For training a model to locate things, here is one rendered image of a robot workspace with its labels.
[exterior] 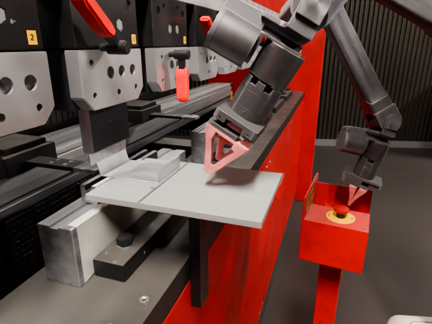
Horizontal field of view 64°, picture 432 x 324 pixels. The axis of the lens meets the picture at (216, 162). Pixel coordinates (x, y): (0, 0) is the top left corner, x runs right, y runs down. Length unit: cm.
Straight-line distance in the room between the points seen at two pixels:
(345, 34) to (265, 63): 50
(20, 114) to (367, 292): 186
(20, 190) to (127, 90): 34
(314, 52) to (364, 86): 169
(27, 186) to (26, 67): 42
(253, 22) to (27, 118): 29
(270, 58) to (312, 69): 217
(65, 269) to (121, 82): 28
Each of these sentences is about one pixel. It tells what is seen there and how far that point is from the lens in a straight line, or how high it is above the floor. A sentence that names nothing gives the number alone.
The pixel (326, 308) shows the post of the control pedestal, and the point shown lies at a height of 47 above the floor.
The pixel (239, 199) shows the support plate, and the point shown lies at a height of 100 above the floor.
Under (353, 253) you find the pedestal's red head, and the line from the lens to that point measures 95.
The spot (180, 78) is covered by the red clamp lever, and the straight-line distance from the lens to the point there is 68.
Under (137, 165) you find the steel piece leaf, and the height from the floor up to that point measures 100.
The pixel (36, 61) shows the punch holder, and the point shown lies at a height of 119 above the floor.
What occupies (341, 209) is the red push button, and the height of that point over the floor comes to 81.
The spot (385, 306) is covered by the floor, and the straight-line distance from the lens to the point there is 199.
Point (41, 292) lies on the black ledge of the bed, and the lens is 58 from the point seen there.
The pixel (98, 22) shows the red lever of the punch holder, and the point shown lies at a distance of 46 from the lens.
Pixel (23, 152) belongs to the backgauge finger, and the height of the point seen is 102.
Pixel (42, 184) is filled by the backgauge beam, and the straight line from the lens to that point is 83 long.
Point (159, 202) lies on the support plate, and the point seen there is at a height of 100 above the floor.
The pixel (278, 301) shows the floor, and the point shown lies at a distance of 187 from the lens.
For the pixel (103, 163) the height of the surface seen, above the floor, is 102.
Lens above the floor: 121
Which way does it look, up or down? 19 degrees down
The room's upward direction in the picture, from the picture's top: straight up
